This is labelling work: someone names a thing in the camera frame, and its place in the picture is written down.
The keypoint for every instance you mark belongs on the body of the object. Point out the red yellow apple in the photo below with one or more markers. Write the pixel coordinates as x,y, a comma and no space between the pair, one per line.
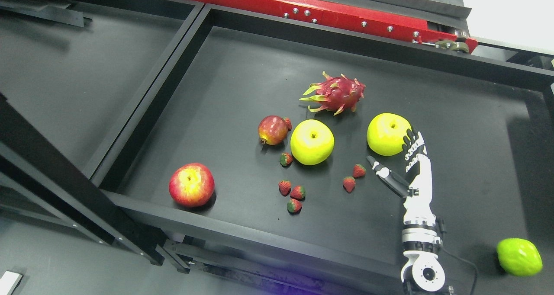
192,185

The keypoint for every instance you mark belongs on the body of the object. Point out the red metal beam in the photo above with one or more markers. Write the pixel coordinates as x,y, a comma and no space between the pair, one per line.
357,19

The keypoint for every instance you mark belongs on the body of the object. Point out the strawberry beside pomegranate bottom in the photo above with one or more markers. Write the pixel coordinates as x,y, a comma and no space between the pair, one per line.
285,159

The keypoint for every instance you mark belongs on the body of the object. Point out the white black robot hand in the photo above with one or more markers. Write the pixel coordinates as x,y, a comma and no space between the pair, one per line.
417,180

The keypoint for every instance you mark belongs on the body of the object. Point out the black metal shelf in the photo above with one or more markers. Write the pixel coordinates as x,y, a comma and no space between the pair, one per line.
99,117

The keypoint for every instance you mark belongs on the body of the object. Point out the strawberry cluster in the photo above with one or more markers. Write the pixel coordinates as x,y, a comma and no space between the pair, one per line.
298,192
294,206
284,187

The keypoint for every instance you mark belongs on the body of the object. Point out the green lime fruit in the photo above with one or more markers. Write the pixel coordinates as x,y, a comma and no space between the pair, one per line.
519,257

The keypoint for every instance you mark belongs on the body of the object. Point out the red pomegranate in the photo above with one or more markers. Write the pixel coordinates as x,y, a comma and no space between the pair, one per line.
272,130

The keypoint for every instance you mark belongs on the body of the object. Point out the pink dragon fruit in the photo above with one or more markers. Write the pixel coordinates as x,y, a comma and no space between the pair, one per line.
334,94

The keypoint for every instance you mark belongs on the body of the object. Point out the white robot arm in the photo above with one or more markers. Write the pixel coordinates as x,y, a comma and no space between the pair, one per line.
422,274

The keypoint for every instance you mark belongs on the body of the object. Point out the strawberry bottom cluster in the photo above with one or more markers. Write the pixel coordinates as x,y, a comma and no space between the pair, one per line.
294,206

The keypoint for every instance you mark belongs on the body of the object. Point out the strawberry right lower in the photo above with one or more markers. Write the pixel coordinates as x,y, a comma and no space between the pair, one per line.
349,184

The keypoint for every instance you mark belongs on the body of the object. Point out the strawberry middle cluster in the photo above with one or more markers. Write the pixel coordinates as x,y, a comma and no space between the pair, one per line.
298,192

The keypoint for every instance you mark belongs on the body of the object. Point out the strawberry left cluster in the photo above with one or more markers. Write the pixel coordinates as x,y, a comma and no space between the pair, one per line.
284,187

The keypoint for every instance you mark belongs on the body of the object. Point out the yellow apple middle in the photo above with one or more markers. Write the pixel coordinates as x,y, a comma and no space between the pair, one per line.
311,142

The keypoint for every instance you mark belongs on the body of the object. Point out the strawberry right upper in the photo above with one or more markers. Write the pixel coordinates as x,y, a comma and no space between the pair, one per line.
358,171

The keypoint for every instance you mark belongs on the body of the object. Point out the green apple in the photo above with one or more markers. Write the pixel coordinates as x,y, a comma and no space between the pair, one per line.
385,134

